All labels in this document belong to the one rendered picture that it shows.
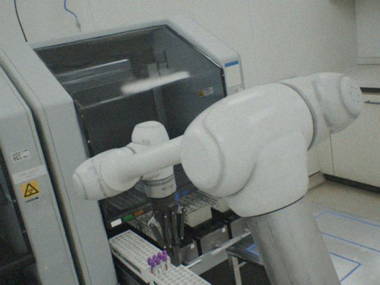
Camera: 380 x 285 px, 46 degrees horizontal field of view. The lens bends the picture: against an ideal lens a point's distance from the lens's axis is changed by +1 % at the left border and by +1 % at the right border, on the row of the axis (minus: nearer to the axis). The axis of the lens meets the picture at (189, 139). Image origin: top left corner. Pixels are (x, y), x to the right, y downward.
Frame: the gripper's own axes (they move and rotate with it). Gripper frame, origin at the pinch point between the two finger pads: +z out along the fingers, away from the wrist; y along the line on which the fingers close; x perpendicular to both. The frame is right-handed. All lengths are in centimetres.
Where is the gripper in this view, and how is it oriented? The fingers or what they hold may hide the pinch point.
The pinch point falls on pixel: (173, 254)
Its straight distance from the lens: 137.8
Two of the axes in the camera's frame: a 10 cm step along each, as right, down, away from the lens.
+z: 1.7, 9.4, 2.9
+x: -5.7, -1.5, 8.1
